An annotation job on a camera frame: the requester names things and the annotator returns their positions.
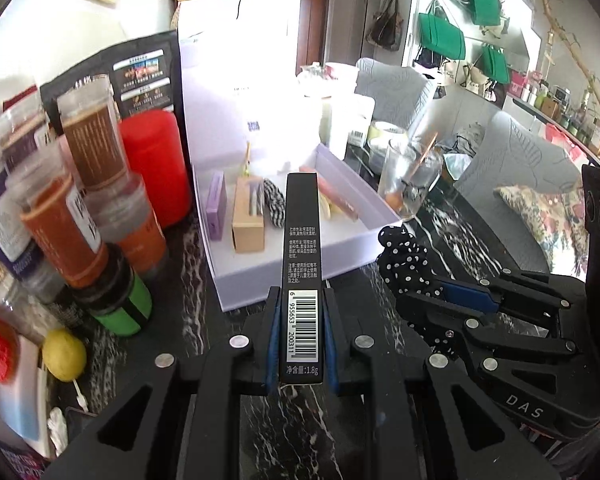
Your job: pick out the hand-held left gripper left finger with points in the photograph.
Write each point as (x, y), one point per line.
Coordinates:
(274, 340)

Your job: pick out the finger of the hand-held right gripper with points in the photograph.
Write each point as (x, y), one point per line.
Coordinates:
(470, 295)
(510, 337)

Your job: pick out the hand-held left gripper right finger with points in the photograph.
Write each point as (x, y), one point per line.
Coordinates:
(330, 345)

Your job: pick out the black polka dot scrunchie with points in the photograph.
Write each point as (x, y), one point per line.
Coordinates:
(405, 260)

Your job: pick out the lavender gift box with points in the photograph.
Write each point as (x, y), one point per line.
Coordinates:
(250, 270)

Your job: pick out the slim black carton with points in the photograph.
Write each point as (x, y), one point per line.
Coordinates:
(302, 240)

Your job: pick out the gold window box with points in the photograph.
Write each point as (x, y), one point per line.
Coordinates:
(249, 225)

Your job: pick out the black white gingham scrunchie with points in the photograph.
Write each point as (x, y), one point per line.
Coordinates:
(275, 205)

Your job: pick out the cream hair claw clip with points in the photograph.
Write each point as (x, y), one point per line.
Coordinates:
(328, 207)

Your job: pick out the small purple carton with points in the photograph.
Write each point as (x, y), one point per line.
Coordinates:
(216, 205)

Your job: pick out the pink lipstick tube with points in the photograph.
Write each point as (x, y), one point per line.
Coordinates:
(337, 195)

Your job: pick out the green yellow lollipop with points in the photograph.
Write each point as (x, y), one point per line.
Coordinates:
(246, 162)

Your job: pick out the floral cushion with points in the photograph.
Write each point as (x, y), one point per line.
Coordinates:
(545, 225)

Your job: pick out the glass mug with dog print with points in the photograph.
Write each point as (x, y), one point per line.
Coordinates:
(407, 185)

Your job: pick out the pile of plastic bags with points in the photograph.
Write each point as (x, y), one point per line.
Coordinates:
(462, 152)

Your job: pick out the rose gold stirrer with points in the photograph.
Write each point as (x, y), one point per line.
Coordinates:
(422, 155)

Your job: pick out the red plastic bag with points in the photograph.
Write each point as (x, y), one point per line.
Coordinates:
(562, 140)

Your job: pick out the beige tape roll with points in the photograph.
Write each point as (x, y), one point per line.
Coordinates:
(385, 131)

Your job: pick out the white carton with barcode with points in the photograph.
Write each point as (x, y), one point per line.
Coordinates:
(361, 120)

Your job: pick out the red canister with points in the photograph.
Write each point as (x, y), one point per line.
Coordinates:
(155, 170)

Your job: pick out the row of bottles on shelf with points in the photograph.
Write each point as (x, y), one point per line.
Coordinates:
(565, 110)

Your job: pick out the yellow lemon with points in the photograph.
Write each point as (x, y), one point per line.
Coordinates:
(64, 355)

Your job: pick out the white paper roll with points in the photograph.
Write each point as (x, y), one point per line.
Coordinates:
(338, 130)

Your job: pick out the green tote bag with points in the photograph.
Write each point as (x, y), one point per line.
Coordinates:
(442, 35)
(485, 2)
(495, 65)

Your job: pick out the cream lidded jar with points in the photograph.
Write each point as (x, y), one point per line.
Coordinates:
(312, 105)

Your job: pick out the group of clear plastic jars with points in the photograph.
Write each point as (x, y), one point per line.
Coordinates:
(55, 230)

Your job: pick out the stack of pink paper cups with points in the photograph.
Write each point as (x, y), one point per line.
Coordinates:
(342, 77)

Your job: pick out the white and blue container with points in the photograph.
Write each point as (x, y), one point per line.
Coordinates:
(22, 400)

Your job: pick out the dry branch decoration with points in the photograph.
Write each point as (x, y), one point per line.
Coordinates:
(565, 45)

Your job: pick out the purple printed packet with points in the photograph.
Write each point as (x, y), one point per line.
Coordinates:
(22, 465)

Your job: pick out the brown hanging bags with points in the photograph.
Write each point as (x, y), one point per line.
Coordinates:
(386, 25)

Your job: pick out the black printed bag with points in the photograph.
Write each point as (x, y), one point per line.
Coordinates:
(130, 70)

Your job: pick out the brown door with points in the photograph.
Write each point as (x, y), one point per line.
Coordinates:
(307, 25)

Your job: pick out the white fridge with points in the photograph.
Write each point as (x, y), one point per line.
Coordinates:
(240, 20)

